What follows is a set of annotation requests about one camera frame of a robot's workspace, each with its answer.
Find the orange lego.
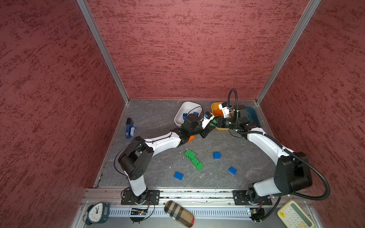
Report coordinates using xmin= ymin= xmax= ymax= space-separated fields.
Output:
xmin=188 ymin=136 xmax=195 ymax=142

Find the green lego large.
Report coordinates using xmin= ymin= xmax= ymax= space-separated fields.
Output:
xmin=184 ymin=150 xmax=196 ymax=160

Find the blue lego cluster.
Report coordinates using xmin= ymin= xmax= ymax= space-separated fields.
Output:
xmin=213 ymin=152 xmax=221 ymax=159

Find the green lego lowest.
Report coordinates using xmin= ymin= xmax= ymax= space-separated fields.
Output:
xmin=196 ymin=163 xmax=204 ymax=171

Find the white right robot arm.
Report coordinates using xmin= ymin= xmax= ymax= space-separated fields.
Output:
xmin=213 ymin=116 xmax=312 ymax=204

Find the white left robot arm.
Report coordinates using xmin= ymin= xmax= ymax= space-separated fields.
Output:
xmin=117 ymin=124 xmax=215 ymax=197

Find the yellow plastic bin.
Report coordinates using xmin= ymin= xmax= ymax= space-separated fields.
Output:
xmin=211 ymin=102 xmax=229 ymax=131

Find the white plastic bin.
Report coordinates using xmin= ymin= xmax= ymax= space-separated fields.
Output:
xmin=174 ymin=101 xmax=203 ymax=127

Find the teal plastic bin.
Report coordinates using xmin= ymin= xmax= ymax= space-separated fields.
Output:
xmin=246 ymin=106 xmax=260 ymax=127

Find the small light blue stapler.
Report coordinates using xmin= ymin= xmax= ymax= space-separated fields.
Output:
xmin=130 ymin=127 xmax=136 ymax=137

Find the large blue stapler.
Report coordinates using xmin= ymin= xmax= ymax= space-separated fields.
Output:
xmin=125 ymin=118 xmax=134 ymax=139

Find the plaid glasses case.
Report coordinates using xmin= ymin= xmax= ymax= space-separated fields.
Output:
xmin=164 ymin=200 xmax=195 ymax=228

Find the yellow calculator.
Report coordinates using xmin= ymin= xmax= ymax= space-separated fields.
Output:
xmin=277 ymin=200 xmax=316 ymax=228

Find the green analog clock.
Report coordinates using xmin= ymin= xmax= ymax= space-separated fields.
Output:
xmin=85 ymin=202 xmax=110 ymax=226

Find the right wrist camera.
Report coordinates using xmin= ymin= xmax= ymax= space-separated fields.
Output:
xmin=218 ymin=102 xmax=248 ymax=118

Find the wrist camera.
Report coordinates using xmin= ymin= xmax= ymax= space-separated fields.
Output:
xmin=218 ymin=102 xmax=248 ymax=118
xmin=182 ymin=112 xmax=214 ymax=133

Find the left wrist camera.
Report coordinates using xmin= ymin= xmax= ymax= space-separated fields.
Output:
xmin=182 ymin=112 xmax=214 ymax=133

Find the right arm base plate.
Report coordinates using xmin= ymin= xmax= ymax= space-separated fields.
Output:
xmin=232 ymin=189 xmax=272 ymax=206

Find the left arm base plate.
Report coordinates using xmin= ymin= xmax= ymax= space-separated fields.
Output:
xmin=121 ymin=189 xmax=161 ymax=206

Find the black corrugated cable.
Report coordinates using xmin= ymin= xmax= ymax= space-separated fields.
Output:
xmin=227 ymin=88 xmax=331 ymax=200

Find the aluminium rail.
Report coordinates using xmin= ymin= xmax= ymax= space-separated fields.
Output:
xmin=82 ymin=188 xmax=310 ymax=220

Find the aluminium corner post right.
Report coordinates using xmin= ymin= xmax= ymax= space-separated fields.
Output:
xmin=256 ymin=0 xmax=321 ymax=106

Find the aluminium corner post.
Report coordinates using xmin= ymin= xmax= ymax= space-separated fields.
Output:
xmin=77 ymin=0 xmax=130 ymax=105
xmin=256 ymin=0 xmax=321 ymax=106

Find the aluminium corner post left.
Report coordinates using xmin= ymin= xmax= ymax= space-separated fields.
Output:
xmin=77 ymin=0 xmax=130 ymax=105

